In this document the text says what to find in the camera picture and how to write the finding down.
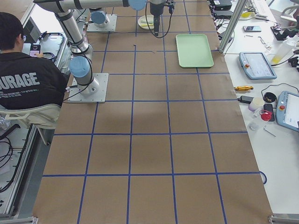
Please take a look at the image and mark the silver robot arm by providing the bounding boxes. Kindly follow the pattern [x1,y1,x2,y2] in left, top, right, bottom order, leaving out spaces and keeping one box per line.
[34,0,175,103]
[89,7,109,28]

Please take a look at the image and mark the grey electronics box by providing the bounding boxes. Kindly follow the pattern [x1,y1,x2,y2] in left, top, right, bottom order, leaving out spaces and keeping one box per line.
[24,17,41,43]

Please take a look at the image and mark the white round plate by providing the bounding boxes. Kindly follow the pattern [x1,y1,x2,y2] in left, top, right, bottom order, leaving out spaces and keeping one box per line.
[137,15,154,30]

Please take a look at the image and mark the white plastic chair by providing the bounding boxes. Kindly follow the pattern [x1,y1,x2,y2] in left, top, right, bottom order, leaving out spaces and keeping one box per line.
[0,104,61,145]

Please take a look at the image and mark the red round object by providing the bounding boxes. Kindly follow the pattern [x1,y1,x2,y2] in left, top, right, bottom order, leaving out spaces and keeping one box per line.
[259,110,272,121]

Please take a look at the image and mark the blue teach pendant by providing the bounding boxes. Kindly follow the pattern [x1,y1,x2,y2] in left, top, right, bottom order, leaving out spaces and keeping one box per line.
[276,91,299,132]
[239,52,277,80]

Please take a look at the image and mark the lower blue teach pendant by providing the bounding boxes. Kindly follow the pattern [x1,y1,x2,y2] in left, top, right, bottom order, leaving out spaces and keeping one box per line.
[276,91,299,132]

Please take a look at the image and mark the person in black jacket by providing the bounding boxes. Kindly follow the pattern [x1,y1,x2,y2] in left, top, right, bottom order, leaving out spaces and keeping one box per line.
[0,12,69,110]

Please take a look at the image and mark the aluminium frame post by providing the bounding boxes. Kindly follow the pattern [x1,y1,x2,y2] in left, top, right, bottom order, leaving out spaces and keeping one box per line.
[218,0,247,53]

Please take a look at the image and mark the light green plastic tray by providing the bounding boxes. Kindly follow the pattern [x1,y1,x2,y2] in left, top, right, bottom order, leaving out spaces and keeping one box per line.
[176,34,214,68]

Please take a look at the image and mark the white lavender cup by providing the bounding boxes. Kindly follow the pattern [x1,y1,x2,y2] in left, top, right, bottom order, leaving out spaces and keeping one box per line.
[248,97,264,112]

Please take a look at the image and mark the black smartphone on table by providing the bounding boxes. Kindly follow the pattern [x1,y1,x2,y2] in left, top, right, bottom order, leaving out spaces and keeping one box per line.
[263,104,275,122]

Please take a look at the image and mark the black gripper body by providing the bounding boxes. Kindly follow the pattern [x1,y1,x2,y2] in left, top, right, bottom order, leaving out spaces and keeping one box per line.
[149,0,175,16]

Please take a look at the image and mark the black round container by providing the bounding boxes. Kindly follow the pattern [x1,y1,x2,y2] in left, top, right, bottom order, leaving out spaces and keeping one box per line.
[263,92,277,103]

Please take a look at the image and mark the silver hex key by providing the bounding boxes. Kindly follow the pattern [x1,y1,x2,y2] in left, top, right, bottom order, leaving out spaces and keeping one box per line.
[263,126,276,137]

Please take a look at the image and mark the pink smartphone in hand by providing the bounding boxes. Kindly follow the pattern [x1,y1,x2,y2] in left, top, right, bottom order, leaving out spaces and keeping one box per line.
[29,44,41,57]

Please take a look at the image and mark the black power adapter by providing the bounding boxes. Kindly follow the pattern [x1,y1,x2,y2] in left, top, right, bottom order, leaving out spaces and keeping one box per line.
[237,95,253,104]

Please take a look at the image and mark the upper blue teach pendant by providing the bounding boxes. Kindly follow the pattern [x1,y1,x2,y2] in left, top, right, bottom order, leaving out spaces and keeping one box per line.
[239,52,277,80]

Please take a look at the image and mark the clear bottle yellow liquid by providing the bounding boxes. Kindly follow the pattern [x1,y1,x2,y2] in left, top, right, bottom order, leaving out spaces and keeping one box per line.
[271,39,297,66]

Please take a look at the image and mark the smartphone on white table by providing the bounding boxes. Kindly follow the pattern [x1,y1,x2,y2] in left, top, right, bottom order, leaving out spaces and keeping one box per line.
[243,26,262,33]

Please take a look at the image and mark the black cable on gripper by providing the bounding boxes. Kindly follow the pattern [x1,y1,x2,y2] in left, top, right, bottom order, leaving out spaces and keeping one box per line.
[144,0,174,39]

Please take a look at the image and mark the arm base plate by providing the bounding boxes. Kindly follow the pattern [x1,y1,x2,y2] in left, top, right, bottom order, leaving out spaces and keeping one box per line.
[66,73,109,103]
[87,13,117,33]

